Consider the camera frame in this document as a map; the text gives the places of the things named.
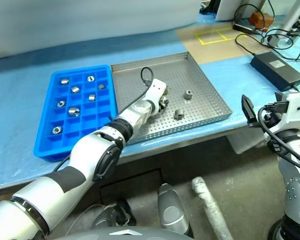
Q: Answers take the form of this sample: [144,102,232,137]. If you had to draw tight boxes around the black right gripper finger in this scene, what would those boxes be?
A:
[241,94,260,128]

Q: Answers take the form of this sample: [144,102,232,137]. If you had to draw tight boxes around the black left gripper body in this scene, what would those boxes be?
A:
[151,97,166,117]

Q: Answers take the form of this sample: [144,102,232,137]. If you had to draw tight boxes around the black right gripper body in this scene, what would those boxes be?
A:
[262,91,290,127]

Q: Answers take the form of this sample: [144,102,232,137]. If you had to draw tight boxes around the perforated steel tray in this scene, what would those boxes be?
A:
[109,51,233,145]

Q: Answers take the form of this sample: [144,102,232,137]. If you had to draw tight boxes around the blue compartment tray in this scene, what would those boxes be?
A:
[33,64,119,163]

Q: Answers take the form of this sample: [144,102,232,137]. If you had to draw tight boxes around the large black power adapter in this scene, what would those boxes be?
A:
[250,51,300,92]

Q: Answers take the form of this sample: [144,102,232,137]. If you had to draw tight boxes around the brown cardboard mat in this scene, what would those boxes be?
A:
[175,24,275,64]

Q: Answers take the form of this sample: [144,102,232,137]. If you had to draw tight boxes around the silver metal stand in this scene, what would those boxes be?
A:
[266,0,300,49]

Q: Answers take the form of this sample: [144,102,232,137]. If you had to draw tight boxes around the small black power adapter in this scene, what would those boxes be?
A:
[232,22,260,35]

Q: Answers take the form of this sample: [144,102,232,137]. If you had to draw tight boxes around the orange brown box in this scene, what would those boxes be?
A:
[248,11,275,32]

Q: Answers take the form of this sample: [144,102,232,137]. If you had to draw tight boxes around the grey rounded robot leg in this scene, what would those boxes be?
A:
[156,183,192,238]

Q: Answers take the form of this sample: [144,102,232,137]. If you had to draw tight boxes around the white monitor stand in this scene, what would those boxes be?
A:
[214,0,268,22]

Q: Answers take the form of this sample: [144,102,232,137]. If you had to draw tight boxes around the white table leg pipe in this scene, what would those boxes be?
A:
[191,176,235,240]

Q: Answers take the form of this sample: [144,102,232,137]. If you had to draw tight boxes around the dark rounded robot leg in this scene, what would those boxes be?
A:
[89,199,138,230]

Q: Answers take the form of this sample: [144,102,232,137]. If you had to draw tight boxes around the grey robot torso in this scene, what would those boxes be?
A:
[48,226,193,240]

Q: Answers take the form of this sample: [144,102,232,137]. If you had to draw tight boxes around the blue table cover film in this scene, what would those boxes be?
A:
[0,11,300,197]

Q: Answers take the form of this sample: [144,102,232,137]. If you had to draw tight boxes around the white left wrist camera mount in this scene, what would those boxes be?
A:
[144,78,168,106]

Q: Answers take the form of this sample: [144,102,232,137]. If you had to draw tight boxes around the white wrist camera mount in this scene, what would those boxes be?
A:
[144,78,168,106]
[285,91,300,120]

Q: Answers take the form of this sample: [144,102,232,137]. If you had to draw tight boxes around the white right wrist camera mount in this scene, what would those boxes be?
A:
[285,91,300,120]

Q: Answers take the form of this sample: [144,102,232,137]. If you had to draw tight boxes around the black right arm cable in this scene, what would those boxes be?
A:
[257,101,300,175]

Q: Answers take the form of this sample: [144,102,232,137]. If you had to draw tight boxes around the black power cable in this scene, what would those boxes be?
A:
[231,0,300,63]

